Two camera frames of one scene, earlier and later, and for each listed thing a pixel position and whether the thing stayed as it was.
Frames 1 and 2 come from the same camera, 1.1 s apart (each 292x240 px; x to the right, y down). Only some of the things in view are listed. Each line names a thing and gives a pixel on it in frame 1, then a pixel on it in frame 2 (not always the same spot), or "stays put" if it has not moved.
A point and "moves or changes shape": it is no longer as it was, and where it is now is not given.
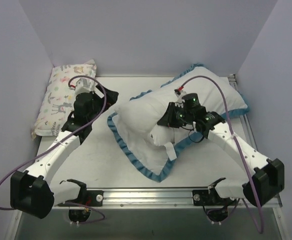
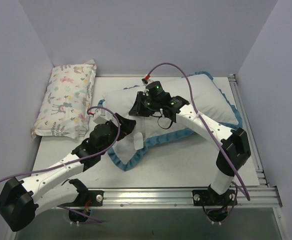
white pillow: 137,119 -> 121,101
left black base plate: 90,198 stays put
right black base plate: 203,197 stays put
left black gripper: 105,94 -> 121,122
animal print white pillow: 66,81 stays put
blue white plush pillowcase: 150,149 moves or changes shape
